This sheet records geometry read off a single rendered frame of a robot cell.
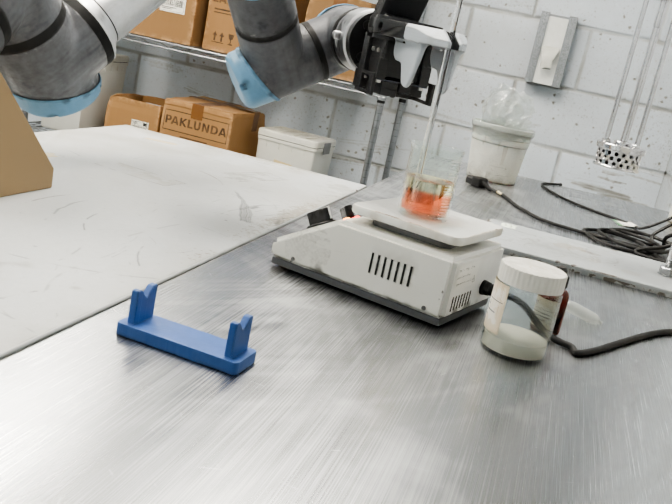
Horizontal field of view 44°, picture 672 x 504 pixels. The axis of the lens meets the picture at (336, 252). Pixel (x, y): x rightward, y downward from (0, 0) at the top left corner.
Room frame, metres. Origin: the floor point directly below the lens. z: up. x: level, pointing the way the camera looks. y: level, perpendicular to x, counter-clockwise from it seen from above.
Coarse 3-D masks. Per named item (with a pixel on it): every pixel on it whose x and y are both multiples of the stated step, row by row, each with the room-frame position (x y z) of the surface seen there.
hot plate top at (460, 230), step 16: (352, 208) 0.79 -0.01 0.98; (368, 208) 0.77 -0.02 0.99; (384, 208) 0.79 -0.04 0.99; (400, 224) 0.75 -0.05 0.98; (416, 224) 0.75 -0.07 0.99; (432, 224) 0.76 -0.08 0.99; (448, 224) 0.78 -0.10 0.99; (464, 224) 0.80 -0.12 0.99; (480, 224) 0.81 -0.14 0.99; (496, 224) 0.83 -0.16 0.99; (448, 240) 0.73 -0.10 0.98; (464, 240) 0.73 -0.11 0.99; (480, 240) 0.77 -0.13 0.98
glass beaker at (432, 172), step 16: (416, 144) 0.77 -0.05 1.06; (432, 144) 0.81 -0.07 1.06; (464, 144) 0.80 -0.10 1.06; (416, 160) 0.77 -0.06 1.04; (432, 160) 0.77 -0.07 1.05; (448, 160) 0.77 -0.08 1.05; (416, 176) 0.77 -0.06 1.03; (432, 176) 0.77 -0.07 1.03; (448, 176) 0.77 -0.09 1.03; (416, 192) 0.77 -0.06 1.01; (432, 192) 0.77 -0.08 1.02; (448, 192) 0.77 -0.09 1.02; (400, 208) 0.78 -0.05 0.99; (416, 208) 0.77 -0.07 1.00; (432, 208) 0.77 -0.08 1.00; (448, 208) 0.78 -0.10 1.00
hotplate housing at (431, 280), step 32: (352, 224) 0.78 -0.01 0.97; (384, 224) 0.78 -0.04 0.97; (288, 256) 0.80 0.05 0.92; (320, 256) 0.79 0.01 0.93; (352, 256) 0.77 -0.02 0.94; (384, 256) 0.75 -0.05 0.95; (416, 256) 0.74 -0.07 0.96; (448, 256) 0.73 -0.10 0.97; (480, 256) 0.77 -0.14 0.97; (352, 288) 0.77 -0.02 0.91; (384, 288) 0.75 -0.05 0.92; (416, 288) 0.73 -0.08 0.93; (448, 288) 0.72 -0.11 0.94; (480, 288) 0.79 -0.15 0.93; (448, 320) 0.74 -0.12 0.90
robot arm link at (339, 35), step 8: (360, 8) 1.01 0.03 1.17; (368, 8) 0.99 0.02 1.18; (344, 16) 1.00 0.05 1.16; (352, 16) 0.98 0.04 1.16; (344, 24) 0.98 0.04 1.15; (336, 32) 0.99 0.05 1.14; (344, 32) 0.97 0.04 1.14; (336, 40) 1.00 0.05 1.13; (344, 40) 0.97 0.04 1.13; (336, 48) 1.00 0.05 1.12; (344, 48) 0.97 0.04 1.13; (344, 56) 0.98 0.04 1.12; (344, 64) 1.00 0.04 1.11; (352, 64) 0.97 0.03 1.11
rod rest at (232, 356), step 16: (144, 304) 0.57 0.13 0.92; (128, 320) 0.56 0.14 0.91; (144, 320) 0.57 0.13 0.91; (160, 320) 0.58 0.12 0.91; (128, 336) 0.55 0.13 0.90; (144, 336) 0.55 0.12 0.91; (160, 336) 0.55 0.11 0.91; (176, 336) 0.55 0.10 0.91; (192, 336) 0.56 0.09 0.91; (208, 336) 0.57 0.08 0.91; (240, 336) 0.54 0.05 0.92; (176, 352) 0.54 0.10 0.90; (192, 352) 0.54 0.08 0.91; (208, 352) 0.54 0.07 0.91; (224, 352) 0.54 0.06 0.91; (240, 352) 0.55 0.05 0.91; (224, 368) 0.53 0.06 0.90; (240, 368) 0.53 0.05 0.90
